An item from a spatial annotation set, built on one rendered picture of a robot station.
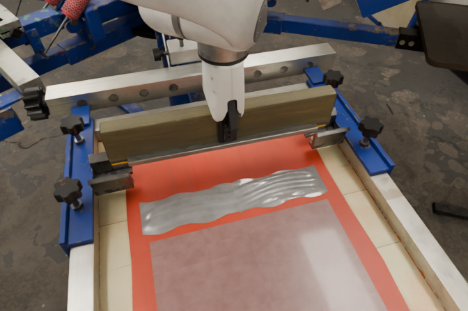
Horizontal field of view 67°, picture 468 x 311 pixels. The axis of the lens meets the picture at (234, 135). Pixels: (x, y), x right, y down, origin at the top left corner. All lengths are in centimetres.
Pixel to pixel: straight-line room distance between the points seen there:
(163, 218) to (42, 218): 138
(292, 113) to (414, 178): 156
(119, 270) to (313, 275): 32
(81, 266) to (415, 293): 53
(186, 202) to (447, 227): 155
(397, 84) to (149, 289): 237
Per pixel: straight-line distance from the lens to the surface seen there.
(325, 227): 68
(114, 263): 66
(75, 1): 114
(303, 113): 65
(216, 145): 62
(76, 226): 66
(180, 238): 65
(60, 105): 86
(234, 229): 66
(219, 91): 51
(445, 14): 146
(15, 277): 190
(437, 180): 220
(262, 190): 69
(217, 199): 68
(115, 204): 72
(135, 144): 60
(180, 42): 86
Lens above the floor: 153
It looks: 46 degrees down
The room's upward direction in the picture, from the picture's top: straight up
